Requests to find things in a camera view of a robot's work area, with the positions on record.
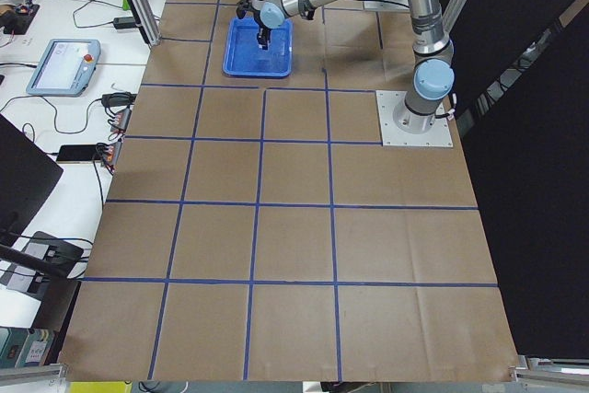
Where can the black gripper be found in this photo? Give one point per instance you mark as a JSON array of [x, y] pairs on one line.
[[262, 33]]

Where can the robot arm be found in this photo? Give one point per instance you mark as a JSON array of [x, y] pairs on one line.
[[433, 76]]

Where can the blue plastic tray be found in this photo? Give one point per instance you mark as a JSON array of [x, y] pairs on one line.
[[245, 58]]

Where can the black power adapter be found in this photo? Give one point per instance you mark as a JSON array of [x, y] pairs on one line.
[[124, 23]]

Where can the brown paper table cover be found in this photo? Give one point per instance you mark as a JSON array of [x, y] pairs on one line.
[[258, 229]]

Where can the blue teach pendant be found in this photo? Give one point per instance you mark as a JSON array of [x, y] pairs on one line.
[[65, 68]]

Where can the black smartphone on desk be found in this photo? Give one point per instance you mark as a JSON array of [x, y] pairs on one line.
[[77, 153]]

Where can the black monitor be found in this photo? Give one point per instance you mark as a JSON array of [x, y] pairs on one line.
[[28, 177]]

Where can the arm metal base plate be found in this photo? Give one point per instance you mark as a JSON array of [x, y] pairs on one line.
[[401, 6], [399, 127]]

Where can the usb hub with cables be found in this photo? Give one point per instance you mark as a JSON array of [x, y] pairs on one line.
[[120, 120]]

